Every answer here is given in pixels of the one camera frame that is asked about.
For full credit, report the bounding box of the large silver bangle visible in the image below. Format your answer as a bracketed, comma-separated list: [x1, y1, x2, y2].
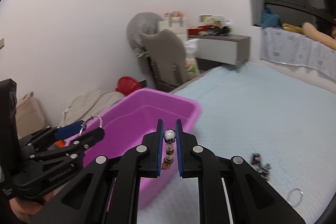
[79, 115, 103, 136]

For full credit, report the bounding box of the beaded charm bracelet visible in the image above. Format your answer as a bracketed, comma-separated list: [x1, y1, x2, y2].
[160, 128, 177, 171]

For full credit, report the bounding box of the left hand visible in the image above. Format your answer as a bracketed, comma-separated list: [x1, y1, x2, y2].
[7, 192, 54, 223]

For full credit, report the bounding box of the grey clothes pile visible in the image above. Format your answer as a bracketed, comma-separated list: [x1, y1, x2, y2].
[59, 90, 125, 127]

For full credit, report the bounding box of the purple plastic tub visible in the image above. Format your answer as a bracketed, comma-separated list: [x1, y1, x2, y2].
[64, 88, 202, 210]

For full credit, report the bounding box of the light blue bed cover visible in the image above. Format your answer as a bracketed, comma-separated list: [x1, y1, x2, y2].
[136, 62, 336, 224]

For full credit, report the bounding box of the red plastic basket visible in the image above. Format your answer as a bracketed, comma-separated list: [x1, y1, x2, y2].
[116, 76, 142, 96]

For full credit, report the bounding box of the grey desk chair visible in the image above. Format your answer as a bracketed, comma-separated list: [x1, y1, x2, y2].
[139, 29, 196, 93]

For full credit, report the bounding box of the grey garment on chair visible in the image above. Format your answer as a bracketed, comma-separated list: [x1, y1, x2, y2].
[126, 12, 163, 58]

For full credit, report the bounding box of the white plastic bag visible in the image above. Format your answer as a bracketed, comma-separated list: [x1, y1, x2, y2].
[183, 39, 200, 79]

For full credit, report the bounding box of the blue patterned bumper cloth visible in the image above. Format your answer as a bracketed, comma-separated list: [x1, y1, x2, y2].
[260, 27, 335, 81]

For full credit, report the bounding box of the tan teddy bear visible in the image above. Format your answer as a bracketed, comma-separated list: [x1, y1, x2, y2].
[302, 22, 336, 50]

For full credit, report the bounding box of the blue plush toy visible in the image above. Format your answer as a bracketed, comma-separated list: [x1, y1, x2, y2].
[261, 5, 280, 28]

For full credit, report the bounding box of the black patterned lanyard keychain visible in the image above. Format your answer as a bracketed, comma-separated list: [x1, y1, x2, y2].
[251, 153, 272, 181]

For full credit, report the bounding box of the small silver ring bangle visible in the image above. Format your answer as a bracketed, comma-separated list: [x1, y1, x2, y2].
[286, 188, 303, 207]

